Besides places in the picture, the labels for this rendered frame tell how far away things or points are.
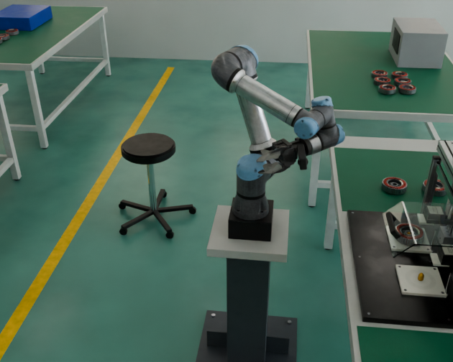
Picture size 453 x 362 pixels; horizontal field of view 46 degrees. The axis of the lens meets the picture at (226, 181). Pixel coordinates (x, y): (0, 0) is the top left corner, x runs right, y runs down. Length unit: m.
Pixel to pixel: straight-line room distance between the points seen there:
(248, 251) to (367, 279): 0.46
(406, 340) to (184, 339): 1.29
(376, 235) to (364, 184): 0.43
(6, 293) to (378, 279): 2.09
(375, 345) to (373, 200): 0.86
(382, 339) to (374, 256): 0.40
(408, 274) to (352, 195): 0.60
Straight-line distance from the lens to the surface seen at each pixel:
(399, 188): 2.56
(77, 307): 3.07
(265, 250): 2.13
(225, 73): 1.96
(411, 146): 3.04
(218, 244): 2.16
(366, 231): 2.26
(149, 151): 3.27
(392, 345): 1.84
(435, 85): 3.97
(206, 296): 3.02
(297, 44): 6.51
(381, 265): 2.10
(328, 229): 3.29
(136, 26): 6.71
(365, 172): 2.72
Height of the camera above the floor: 2.07
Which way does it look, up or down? 31 degrees down
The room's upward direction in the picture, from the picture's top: straight up
